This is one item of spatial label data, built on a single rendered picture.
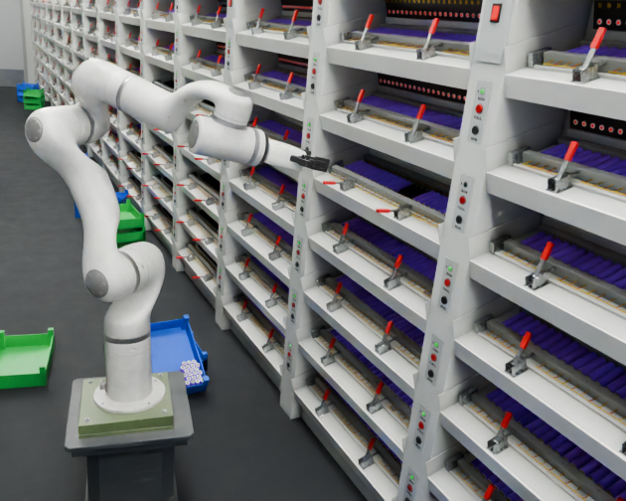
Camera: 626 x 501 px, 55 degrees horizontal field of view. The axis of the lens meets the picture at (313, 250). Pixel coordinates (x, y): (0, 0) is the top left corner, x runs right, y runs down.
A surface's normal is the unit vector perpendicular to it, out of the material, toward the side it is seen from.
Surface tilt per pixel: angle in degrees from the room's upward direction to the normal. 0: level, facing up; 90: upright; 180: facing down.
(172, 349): 28
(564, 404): 17
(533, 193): 107
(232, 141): 90
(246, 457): 0
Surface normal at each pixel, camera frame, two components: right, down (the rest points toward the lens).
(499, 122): 0.47, 0.35
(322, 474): 0.09, -0.93
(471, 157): -0.88, 0.09
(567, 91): -0.87, 0.36
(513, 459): -0.17, -0.87
